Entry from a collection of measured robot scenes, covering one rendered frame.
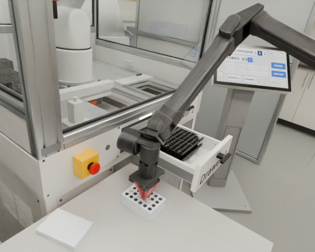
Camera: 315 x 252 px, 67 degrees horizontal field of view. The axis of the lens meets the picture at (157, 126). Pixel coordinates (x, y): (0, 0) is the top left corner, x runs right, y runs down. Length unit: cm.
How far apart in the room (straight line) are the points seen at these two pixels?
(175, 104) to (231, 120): 117
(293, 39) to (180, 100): 35
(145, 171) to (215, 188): 148
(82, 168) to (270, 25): 71
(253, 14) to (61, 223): 83
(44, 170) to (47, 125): 14
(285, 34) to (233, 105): 105
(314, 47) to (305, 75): 295
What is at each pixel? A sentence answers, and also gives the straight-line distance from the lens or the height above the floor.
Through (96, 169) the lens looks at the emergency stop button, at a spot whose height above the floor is 88.
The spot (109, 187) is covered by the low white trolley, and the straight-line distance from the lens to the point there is 89.
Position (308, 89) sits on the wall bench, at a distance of 375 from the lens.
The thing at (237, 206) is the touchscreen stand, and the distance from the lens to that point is 206.
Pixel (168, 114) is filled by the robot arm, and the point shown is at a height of 109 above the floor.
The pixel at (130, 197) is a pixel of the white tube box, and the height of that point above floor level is 79.
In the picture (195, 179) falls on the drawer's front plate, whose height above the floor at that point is 87.
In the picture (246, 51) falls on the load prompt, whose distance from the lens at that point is 175.
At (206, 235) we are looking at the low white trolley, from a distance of 80.
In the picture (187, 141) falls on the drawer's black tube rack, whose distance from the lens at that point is 94.
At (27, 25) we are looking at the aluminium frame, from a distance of 62.
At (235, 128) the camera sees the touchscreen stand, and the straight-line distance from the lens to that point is 187.
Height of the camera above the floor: 135
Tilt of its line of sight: 27 degrees down
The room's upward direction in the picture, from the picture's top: 7 degrees clockwise
